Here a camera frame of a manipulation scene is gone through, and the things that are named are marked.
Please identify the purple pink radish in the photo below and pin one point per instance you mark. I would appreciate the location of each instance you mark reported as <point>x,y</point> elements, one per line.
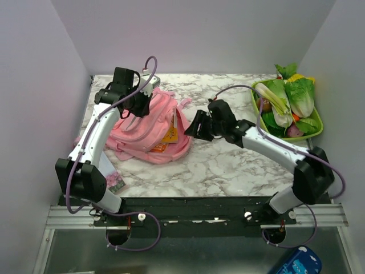
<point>294,132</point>

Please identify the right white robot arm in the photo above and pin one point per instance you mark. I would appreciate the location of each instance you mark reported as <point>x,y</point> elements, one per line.
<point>312,175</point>

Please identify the orange card packet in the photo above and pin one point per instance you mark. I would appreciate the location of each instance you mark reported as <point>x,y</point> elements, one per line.
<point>171,135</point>

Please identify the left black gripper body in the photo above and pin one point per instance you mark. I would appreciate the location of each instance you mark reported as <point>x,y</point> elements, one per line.
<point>138,103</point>

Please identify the pink student backpack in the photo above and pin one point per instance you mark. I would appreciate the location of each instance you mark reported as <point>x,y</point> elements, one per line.
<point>130,136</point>

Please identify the green vegetable tray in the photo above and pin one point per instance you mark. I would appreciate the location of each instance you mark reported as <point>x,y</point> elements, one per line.
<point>310,126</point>

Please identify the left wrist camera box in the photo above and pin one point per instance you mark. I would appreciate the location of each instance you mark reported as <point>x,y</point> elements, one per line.
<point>151,85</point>

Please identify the orange Treehouse book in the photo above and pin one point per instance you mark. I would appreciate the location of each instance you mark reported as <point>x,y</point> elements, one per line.
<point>159,148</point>

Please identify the blue dinosaur pencil case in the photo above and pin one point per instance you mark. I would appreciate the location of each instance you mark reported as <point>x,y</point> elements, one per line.
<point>299,260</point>

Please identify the brown round fruit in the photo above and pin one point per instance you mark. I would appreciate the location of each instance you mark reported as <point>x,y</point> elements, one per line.
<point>264,103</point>

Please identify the black mounting rail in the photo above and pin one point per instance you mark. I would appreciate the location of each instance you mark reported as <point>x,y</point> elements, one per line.
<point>194,217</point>

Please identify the green lettuce head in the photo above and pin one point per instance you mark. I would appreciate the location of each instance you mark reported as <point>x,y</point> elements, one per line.
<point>300,93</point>

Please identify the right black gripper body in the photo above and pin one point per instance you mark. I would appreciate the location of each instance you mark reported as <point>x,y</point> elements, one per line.
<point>217,128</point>

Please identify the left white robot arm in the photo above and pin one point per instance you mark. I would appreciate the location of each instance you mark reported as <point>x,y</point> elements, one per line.
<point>78,174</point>

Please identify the Designer Fate flower book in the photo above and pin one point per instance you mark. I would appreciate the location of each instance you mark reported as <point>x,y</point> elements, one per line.
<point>115,183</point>

